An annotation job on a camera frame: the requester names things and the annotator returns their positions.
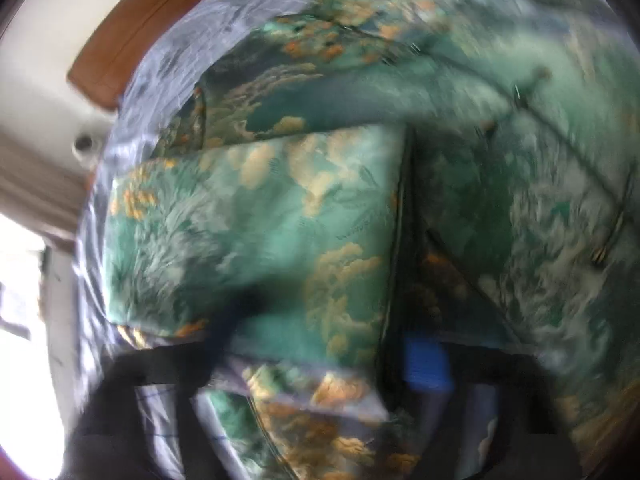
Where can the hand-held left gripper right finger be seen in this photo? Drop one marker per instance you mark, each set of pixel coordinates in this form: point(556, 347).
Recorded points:
point(425, 362)

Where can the light striped bed sheet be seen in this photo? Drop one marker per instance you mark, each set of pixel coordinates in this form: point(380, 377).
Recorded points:
point(150, 85)

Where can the wooden headboard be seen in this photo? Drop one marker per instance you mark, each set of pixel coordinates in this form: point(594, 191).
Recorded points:
point(132, 25)

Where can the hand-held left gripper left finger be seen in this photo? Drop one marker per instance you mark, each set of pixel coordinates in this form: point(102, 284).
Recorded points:
point(227, 322)

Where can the bright window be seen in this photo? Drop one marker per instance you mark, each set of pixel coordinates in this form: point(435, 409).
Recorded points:
point(20, 270)

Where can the green printed garment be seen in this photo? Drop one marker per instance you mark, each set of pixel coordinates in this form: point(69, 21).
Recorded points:
point(280, 220)

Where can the white wall socket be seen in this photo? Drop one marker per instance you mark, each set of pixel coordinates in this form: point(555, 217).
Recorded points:
point(85, 146)

